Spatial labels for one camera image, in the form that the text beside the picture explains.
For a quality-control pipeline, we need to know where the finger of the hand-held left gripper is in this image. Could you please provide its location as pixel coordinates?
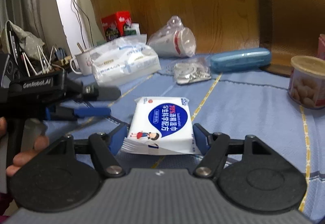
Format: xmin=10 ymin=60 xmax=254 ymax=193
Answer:
xmin=43 ymin=106 xmax=112 ymax=122
xmin=65 ymin=79 xmax=122 ymax=102

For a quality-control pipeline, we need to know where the tin can with beige lid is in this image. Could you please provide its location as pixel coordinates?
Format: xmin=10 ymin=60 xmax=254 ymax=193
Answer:
xmin=288 ymin=55 xmax=325 ymax=110

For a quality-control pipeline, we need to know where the plastic bag of paper cups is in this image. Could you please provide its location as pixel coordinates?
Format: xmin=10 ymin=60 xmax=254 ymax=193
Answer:
xmin=147 ymin=15 xmax=197 ymax=58

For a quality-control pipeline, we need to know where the red snack box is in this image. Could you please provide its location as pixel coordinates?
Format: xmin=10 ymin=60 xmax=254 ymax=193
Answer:
xmin=101 ymin=11 xmax=132 ymax=42

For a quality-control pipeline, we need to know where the blue glasses case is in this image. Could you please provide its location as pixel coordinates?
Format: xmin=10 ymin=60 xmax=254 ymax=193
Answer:
xmin=209 ymin=48 xmax=272 ymax=73

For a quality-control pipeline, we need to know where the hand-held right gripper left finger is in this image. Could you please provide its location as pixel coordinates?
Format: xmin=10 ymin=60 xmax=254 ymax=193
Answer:
xmin=52 ymin=123 xmax=127 ymax=177

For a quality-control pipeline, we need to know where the black cable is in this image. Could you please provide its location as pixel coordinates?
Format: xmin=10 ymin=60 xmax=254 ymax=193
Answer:
xmin=60 ymin=0 xmax=94 ymax=48
xmin=53 ymin=0 xmax=87 ymax=51

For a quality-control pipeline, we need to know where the person's left hand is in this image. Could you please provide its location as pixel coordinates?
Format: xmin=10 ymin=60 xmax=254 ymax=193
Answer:
xmin=0 ymin=117 xmax=50 ymax=177

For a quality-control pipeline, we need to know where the blue checked bedsheet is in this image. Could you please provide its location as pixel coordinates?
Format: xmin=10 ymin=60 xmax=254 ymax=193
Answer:
xmin=43 ymin=53 xmax=325 ymax=224

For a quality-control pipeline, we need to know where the white wet wipes pack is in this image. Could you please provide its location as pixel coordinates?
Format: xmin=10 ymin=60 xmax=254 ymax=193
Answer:
xmin=120 ymin=96 xmax=197 ymax=156

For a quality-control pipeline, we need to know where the clear bag of metal clips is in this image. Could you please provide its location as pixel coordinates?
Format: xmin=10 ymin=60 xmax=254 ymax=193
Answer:
xmin=173 ymin=58 xmax=212 ymax=85

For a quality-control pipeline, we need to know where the small green white carton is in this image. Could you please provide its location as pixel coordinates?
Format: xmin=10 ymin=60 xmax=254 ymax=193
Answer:
xmin=123 ymin=23 xmax=141 ymax=37

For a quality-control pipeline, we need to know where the pink book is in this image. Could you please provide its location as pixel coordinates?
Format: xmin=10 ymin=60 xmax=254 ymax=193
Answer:
xmin=317 ymin=34 xmax=325 ymax=60

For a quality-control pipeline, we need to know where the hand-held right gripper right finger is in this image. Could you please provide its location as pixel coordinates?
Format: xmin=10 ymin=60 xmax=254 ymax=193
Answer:
xmin=193 ymin=124 xmax=267 ymax=179

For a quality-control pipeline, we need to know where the grey crumpled cloth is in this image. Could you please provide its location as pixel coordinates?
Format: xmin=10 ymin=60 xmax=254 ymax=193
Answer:
xmin=1 ymin=21 xmax=46 ymax=62

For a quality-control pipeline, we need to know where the black object with red trim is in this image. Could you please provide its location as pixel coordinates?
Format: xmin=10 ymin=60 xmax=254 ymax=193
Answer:
xmin=5 ymin=20 xmax=24 ymax=80

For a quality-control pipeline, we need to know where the large white tissue pack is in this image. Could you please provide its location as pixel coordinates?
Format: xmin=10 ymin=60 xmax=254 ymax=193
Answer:
xmin=90 ymin=34 xmax=161 ymax=86

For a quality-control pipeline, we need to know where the white enamel mug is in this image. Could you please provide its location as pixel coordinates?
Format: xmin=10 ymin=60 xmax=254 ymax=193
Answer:
xmin=70 ymin=49 xmax=95 ymax=76

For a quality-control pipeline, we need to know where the brown chair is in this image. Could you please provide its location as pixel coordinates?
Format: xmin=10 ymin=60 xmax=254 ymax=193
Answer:
xmin=258 ymin=0 xmax=325 ymax=77

